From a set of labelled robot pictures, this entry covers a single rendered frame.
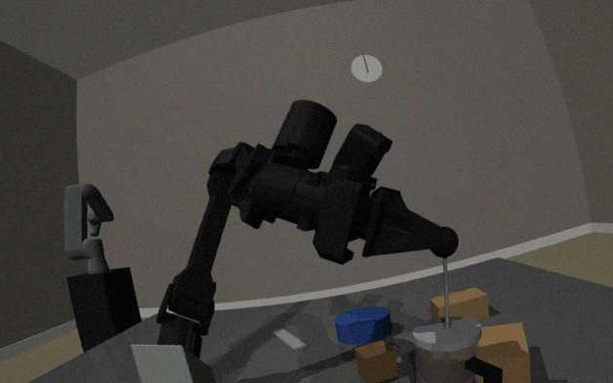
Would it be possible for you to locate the dark blue short cylinder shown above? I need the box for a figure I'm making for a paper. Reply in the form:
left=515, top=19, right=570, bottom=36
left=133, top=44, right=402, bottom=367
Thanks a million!
left=335, top=306, right=392, bottom=345

